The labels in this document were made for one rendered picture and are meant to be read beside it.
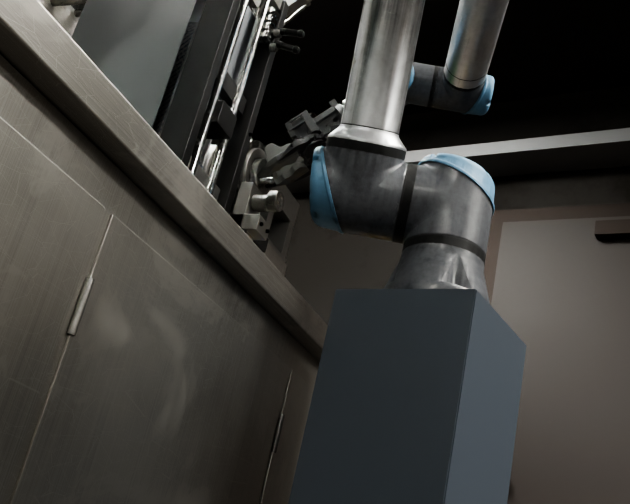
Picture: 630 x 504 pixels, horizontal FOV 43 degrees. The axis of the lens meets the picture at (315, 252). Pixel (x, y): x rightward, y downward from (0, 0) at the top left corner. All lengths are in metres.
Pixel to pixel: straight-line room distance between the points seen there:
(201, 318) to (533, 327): 2.43
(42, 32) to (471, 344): 0.58
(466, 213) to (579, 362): 2.10
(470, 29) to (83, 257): 0.80
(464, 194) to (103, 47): 0.70
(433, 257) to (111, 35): 0.72
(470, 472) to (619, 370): 2.17
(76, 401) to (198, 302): 0.22
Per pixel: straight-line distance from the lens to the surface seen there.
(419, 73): 1.47
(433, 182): 1.12
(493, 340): 1.03
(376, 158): 1.11
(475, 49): 1.37
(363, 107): 1.13
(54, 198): 0.72
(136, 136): 0.77
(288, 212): 2.56
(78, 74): 0.71
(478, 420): 0.99
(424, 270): 1.05
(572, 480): 3.05
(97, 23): 1.53
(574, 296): 3.26
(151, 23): 1.45
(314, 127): 1.57
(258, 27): 1.37
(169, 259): 0.87
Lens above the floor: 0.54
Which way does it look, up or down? 22 degrees up
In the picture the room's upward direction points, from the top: 13 degrees clockwise
